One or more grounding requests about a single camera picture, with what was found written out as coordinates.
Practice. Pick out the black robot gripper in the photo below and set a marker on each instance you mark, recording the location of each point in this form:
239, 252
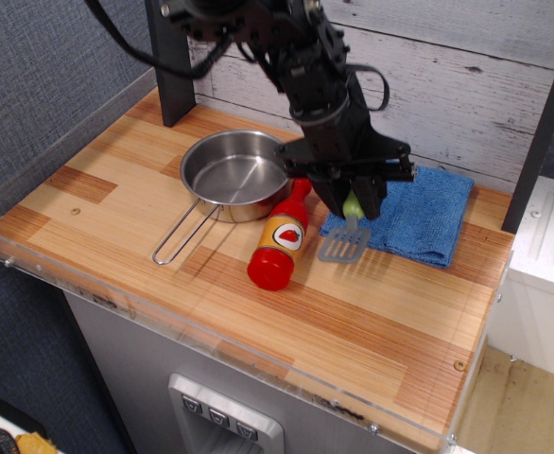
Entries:
340, 147

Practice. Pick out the green handled grey spatula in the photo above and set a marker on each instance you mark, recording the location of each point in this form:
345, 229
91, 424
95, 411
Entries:
346, 244

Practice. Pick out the stainless steel pan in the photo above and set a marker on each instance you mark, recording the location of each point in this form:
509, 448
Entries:
231, 176

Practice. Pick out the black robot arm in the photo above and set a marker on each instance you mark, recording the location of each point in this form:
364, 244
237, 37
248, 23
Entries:
305, 58

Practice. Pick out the blue folded cloth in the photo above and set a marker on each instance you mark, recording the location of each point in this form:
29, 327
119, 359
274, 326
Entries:
420, 220

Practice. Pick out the red toy ketchup bottle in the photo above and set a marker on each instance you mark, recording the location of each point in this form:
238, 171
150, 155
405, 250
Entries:
274, 258

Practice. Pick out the white toy sink unit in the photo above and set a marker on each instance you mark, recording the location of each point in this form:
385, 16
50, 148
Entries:
522, 319

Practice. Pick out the silver dispenser button panel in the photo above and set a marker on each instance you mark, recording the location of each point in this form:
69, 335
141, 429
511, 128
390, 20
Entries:
211, 422

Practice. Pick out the grey toy fridge cabinet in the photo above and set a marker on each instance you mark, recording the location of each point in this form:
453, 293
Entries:
136, 363

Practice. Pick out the clear acrylic table guard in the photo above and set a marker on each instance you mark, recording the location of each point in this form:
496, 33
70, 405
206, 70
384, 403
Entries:
388, 344

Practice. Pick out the yellow object bottom left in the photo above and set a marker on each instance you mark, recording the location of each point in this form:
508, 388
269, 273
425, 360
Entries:
34, 443

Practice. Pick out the black left frame post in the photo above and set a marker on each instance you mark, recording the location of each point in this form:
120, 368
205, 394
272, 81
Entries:
177, 97

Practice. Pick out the black frame post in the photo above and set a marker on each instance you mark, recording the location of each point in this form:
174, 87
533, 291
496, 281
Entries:
532, 166
177, 97

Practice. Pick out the black right frame post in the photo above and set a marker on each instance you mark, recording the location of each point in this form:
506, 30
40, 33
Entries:
532, 166

